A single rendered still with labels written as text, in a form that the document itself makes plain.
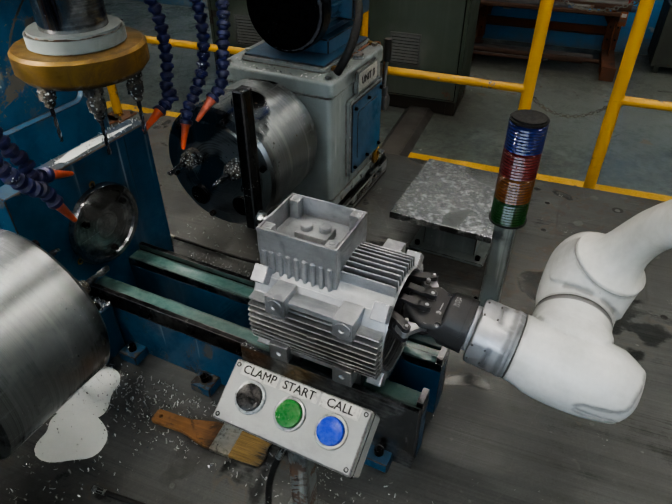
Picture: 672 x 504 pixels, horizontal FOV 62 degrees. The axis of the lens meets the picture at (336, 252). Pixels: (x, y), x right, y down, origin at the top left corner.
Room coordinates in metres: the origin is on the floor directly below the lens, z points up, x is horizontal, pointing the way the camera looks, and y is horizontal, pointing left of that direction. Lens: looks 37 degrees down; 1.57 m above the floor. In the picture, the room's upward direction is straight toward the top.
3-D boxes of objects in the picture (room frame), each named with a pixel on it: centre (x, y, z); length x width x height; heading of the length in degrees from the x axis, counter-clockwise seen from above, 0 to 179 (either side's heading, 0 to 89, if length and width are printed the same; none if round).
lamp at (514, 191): (0.81, -0.30, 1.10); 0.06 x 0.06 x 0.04
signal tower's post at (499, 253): (0.81, -0.30, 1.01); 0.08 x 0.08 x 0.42; 64
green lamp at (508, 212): (0.81, -0.30, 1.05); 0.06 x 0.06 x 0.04
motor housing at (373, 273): (0.62, 0.00, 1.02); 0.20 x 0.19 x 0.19; 64
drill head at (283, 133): (1.07, 0.17, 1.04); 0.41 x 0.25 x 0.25; 154
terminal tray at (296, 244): (0.63, 0.03, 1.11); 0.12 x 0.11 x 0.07; 64
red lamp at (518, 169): (0.81, -0.30, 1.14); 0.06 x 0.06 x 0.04
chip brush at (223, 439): (0.53, 0.20, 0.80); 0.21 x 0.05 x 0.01; 70
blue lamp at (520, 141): (0.81, -0.30, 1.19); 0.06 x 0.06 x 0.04
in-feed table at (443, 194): (1.07, -0.28, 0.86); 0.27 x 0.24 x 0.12; 154
